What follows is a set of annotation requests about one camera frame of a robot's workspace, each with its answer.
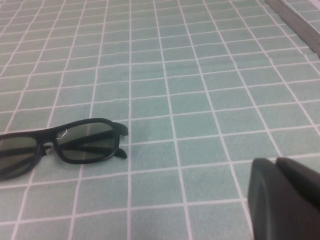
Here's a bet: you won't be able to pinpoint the green white checkered tablecloth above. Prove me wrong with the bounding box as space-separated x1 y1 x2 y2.
0 0 320 240

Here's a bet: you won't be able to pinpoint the grey metal rail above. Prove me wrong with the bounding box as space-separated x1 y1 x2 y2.
264 0 320 61

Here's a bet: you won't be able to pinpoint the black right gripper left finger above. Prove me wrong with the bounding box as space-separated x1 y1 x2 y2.
246 157 320 240

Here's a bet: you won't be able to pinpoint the black framed sunglasses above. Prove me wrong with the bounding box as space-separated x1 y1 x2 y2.
0 117 129 182

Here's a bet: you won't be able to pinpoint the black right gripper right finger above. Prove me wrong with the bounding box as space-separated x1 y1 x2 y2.
276 156 320 210

